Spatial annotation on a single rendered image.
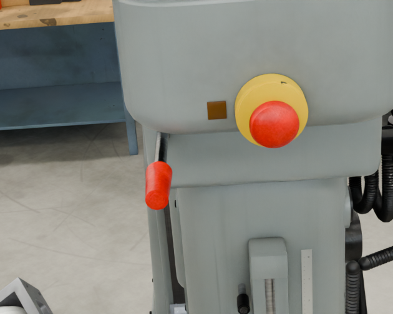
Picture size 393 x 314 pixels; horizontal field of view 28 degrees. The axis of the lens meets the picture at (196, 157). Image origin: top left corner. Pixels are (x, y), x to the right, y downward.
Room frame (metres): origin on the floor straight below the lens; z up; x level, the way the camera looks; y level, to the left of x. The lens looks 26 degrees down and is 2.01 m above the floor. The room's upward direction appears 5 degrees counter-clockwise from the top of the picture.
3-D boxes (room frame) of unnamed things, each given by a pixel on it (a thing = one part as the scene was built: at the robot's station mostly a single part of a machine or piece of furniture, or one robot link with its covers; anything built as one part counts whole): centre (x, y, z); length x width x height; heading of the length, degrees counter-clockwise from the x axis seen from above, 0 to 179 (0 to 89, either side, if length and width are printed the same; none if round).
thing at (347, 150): (0.87, -0.08, 1.68); 0.34 x 0.24 x 0.10; 178
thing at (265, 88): (0.60, -0.07, 1.76); 0.06 x 0.02 x 0.06; 88
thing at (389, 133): (0.85, -0.21, 1.60); 0.08 x 0.02 x 0.04; 88
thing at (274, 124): (0.58, -0.06, 1.76); 0.04 x 0.03 x 0.04; 88
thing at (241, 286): (0.73, -0.04, 1.49); 0.06 x 0.01 x 0.01; 178
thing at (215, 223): (0.84, -0.07, 1.47); 0.21 x 0.19 x 0.32; 88
